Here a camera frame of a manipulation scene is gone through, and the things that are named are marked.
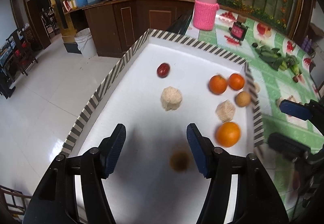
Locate brown round fruit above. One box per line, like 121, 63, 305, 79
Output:
169, 151, 190, 172

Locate purple bottles on shelf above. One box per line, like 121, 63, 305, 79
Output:
301, 36, 312, 53

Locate green vegetable with corn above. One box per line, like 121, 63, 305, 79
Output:
282, 53, 302, 76

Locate orange mandarin tray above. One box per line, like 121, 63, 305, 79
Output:
227, 73, 245, 91

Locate red jujube date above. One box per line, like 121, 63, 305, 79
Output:
157, 63, 170, 78

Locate black jar with pink label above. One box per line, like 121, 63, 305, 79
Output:
229, 21, 248, 41

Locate tan longan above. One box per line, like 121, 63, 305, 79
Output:
235, 91, 251, 108

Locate white striped-edge tray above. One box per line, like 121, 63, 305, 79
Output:
62, 29, 253, 223

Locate white plastic bucket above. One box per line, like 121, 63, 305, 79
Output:
75, 28, 97, 58

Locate orange mandarin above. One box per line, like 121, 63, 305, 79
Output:
215, 122, 241, 148
209, 75, 227, 95

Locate pale lotus root piece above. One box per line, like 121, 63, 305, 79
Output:
161, 86, 183, 111
215, 100, 236, 122
254, 82, 260, 93

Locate leafy green bok choy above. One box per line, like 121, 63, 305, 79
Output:
255, 45, 283, 71

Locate pink knit-sleeved bottle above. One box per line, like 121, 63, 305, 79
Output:
193, 0, 219, 31

